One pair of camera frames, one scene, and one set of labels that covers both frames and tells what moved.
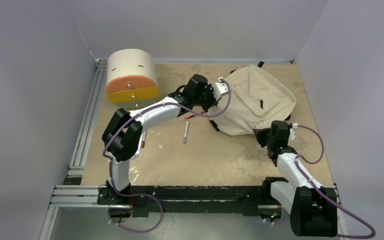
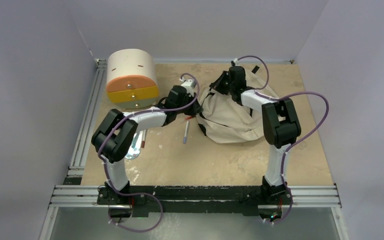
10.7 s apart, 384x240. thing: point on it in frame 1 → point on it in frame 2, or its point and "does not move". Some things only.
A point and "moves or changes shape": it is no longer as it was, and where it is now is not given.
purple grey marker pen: x=186 y=134 does not move
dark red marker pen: x=143 y=141 does not move
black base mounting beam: x=144 y=200 does not move
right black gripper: x=260 y=134 → x=218 y=85
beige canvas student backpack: x=258 y=98 moves or changes shape
